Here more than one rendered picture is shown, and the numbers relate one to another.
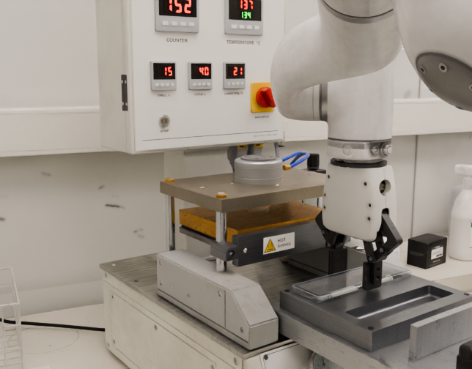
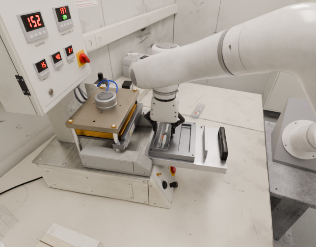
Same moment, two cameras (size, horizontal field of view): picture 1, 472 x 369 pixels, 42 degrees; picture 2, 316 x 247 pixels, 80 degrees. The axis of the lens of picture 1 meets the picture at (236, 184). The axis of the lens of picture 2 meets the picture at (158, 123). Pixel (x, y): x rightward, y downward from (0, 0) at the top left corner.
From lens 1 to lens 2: 53 cm
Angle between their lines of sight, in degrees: 48
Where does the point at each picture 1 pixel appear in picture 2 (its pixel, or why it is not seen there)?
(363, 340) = (191, 159)
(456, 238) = not seen: hidden behind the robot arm
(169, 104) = (49, 82)
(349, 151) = (169, 96)
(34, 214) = not seen: outside the picture
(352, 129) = (170, 88)
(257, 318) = (148, 165)
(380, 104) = not seen: hidden behind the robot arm
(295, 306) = (157, 154)
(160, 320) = (90, 175)
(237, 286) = (135, 158)
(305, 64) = (175, 78)
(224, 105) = (69, 69)
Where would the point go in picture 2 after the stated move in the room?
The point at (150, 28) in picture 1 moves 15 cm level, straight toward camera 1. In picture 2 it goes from (24, 42) to (55, 53)
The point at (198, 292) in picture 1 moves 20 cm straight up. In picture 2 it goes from (115, 164) to (105, 117)
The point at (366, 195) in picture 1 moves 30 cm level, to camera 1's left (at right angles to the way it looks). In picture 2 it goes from (173, 109) to (94, 154)
